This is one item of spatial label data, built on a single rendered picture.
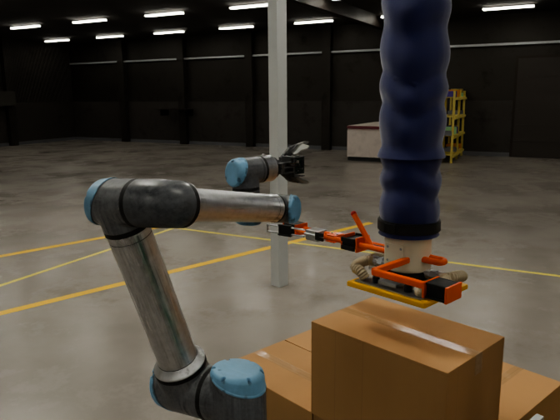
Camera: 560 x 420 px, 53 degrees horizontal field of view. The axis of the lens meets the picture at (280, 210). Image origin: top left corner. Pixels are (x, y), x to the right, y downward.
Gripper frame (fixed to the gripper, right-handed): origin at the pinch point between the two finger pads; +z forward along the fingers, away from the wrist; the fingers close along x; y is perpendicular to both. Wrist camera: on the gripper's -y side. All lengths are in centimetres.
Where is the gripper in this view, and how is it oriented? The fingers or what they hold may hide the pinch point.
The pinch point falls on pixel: (307, 162)
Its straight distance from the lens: 209.1
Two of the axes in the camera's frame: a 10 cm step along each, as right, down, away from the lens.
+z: 7.3, -1.4, 6.6
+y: 6.8, 1.4, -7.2
